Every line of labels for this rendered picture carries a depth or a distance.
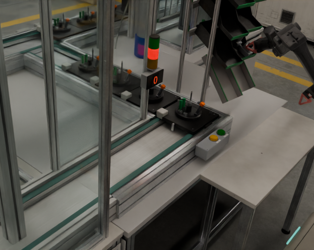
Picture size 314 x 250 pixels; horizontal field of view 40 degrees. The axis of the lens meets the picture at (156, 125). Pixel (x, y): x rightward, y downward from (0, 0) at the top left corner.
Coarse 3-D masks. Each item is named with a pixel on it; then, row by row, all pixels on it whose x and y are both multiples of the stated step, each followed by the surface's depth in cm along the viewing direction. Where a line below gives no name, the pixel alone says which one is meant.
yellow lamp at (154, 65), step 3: (147, 60) 200; (150, 60) 198; (153, 60) 198; (156, 60) 199; (147, 63) 200; (150, 63) 199; (153, 63) 199; (156, 63) 200; (147, 66) 201; (150, 66) 200; (153, 66) 200; (156, 66) 201
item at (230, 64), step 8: (200, 24) 228; (208, 24) 235; (200, 32) 229; (208, 32) 225; (216, 32) 238; (208, 40) 227; (216, 40) 235; (224, 40) 235; (216, 48) 231; (224, 48) 234; (232, 48) 233; (216, 56) 226; (224, 56) 230; (232, 56) 232; (224, 64) 224; (232, 64) 225
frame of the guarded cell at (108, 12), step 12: (108, 0) 114; (108, 12) 115; (108, 24) 117; (108, 36) 119; (108, 48) 121; (108, 60) 123; (108, 72) 126; (108, 84) 128; (108, 96) 131; (108, 108) 133; (108, 120) 136; (108, 132) 138; (108, 144) 140; (108, 156) 143; (108, 168) 146; (108, 180) 149; (108, 192) 153; (108, 204) 156; (108, 216) 159; (108, 228) 163; (96, 240) 160
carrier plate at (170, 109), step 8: (176, 104) 233; (192, 104) 234; (168, 112) 225; (208, 112) 229; (168, 120) 219; (176, 120) 219; (200, 120) 221; (208, 120) 222; (184, 128) 215; (192, 128) 214; (200, 128) 216
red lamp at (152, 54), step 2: (148, 48) 196; (148, 50) 197; (150, 50) 196; (152, 50) 195; (154, 50) 195; (156, 50) 196; (158, 50) 197; (148, 52) 197; (150, 52) 196; (152, 52) 196; (154, 52) 196; (156, 52) 196; (158, 52) 198; (148, 54) 198; (150, 54) 197; (152, 54) 196; (154, 54) 196; (156, 54) 197; (158, 54) 199; (148, 56) 198; (150, 56) 197; (152, 56) 197; (154, 56) 197; (156, 56) 197; (150, 58) 198; (152, 58) 197; (154, 58) 198; (156, 58) 198
